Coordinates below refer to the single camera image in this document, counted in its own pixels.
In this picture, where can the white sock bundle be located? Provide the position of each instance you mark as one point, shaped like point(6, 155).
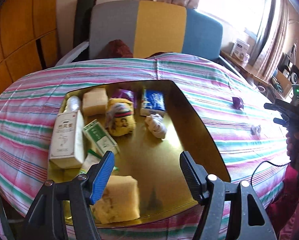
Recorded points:
point(156, 126)

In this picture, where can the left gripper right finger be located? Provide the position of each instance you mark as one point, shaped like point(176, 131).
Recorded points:
point(209, 191)

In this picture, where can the yellow sponge with stain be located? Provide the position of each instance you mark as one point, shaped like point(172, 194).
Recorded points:
point(119, 202)

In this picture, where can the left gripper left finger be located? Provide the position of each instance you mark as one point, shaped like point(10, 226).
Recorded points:
point(84, 191)

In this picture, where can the right hand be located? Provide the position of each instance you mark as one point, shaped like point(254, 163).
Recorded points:
point(293, 148)

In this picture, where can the dark red cloth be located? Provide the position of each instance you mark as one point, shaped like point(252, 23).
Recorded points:
point(117, 49)

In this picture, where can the wooden desk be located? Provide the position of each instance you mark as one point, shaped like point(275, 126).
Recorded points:
point(245, 69)

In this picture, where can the blue tissue pack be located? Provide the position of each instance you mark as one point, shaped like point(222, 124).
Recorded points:
point(152, 102)

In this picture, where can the striped bed sheet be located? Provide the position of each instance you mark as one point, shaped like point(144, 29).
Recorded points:
point(29, 106)

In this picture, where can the grey yellow blue chair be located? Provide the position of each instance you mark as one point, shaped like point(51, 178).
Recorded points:
point(148, 28)

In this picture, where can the green white small box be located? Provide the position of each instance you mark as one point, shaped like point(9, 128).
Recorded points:
point(99, 138)

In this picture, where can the purple snack packet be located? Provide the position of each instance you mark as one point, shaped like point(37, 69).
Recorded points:
point(125, 94)
point(237, 103)

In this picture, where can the clear plastic bag ball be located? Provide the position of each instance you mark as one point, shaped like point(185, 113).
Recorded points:
point(256, 130)

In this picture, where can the wooden wardrobe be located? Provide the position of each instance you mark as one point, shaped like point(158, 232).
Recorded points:
point(28, 38)

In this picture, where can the white medicine box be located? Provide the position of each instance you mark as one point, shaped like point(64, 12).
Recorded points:
point(67, 145)

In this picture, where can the gold metal tray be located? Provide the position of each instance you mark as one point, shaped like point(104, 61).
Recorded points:
point(154, 162)

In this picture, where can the clean yellow sponge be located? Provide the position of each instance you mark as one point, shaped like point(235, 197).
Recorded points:
point(94, 102)

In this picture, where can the white product box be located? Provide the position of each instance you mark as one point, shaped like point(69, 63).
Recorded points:
point(239, 50)

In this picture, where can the white plastic bag ball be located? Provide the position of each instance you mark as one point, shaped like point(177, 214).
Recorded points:
point(73, 104)

